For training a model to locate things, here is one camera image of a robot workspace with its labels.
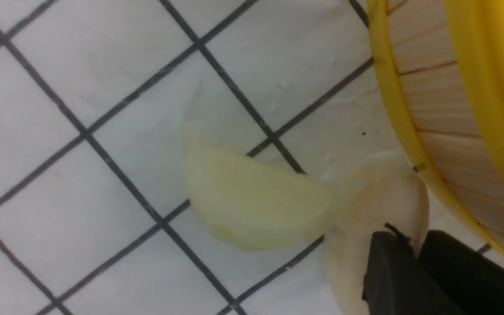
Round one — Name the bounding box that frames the white dumpling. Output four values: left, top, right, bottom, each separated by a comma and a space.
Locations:
324, 151, 430, 315

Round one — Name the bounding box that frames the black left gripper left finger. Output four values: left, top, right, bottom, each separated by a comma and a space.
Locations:
362, 223, 464, 315

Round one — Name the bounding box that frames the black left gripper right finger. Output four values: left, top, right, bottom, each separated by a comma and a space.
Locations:
418, 231, 504, 315

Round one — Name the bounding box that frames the white black grid tablecloth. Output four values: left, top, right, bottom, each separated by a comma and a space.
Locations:
0, 0, 504, 315

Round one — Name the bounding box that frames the bamboo steamer tray yellow rim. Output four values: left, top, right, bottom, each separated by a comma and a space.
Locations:
368, 0, 504, 255

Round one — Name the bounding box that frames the pale green dumpling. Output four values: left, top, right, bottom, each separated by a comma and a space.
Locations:
184, 142, 339, 251

